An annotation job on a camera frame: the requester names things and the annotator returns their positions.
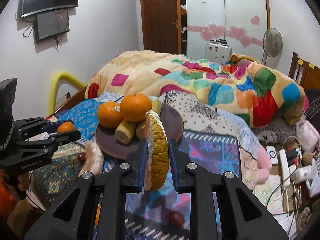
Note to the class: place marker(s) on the dark red plum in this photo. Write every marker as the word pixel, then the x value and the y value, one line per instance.
pixel 175 218

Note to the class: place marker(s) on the plain orange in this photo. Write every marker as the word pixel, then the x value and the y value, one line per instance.
pixel 134 107

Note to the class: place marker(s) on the small tangerine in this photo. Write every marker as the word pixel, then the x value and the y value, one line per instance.
pixel 66 127

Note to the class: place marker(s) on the brown wooden door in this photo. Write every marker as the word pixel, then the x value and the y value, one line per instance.
pixel 161 25

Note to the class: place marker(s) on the white box device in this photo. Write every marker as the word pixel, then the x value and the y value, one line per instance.
pixel 217 51

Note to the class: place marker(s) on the pink plush toy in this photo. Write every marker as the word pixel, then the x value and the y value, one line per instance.
pixel 264 165

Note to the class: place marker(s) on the yellow foam tube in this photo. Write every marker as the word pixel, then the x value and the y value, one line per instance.
pixel 57 79

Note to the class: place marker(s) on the pomelo wedge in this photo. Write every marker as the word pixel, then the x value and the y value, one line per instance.
pixel 94 159
pixel 157 160

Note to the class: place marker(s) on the dark purple plate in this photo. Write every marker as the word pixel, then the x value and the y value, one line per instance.
pixel 173 124

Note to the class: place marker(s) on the small dark wall monitor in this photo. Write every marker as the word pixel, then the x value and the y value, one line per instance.
pixel 49 24

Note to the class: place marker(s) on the wooden headboard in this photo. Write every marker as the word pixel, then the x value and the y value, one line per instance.
pixel 306 74

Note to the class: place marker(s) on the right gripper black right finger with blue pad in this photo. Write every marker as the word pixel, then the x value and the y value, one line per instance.
pixel 222 207

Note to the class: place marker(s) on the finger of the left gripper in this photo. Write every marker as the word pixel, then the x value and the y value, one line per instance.
pixel 27 128
pixel 51 143

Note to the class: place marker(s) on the standing electric fan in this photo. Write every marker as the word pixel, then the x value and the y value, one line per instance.
pixel 272 44

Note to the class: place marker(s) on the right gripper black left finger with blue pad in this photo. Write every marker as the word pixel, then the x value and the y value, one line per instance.
pixel 94 199

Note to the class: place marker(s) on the orange with sticker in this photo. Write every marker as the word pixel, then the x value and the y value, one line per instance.
pixel 109 115

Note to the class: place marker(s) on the white wardrobe with hearts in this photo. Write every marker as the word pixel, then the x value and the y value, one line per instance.
pixel 242 23

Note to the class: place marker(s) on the colourful patchwork blanket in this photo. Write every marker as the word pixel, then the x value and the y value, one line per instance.
pixel 246 88

